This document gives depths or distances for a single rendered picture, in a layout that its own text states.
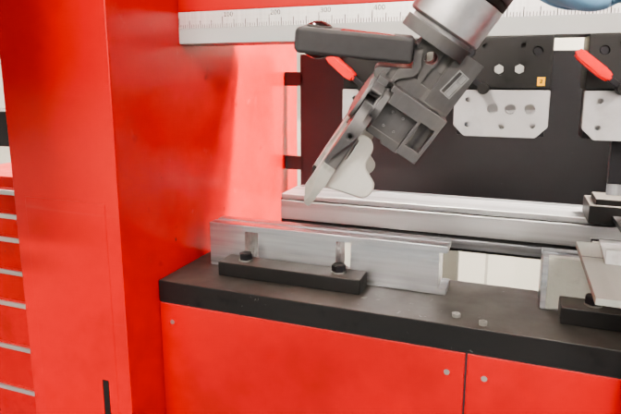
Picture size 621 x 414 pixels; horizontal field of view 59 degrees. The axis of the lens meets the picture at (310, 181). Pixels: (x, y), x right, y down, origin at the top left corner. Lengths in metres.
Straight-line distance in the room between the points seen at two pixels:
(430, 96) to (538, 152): 1.00
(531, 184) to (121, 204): 1.02
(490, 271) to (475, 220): 1.97
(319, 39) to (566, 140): 1.07
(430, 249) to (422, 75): 0.55
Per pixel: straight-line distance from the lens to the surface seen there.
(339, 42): 0.53
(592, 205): 1.23
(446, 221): 1.29
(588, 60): 0.94
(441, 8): 0.52
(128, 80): 1.04
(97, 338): 1.16
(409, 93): 0.55
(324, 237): 1.09
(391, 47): 0.53
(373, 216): 1.32
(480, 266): 3.23
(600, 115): 0.98
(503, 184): 1.54
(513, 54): 0.97
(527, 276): 3.57
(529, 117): 0.97
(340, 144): 0.52
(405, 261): 1.06
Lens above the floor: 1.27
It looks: 11 degrees down
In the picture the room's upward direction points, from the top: straight up
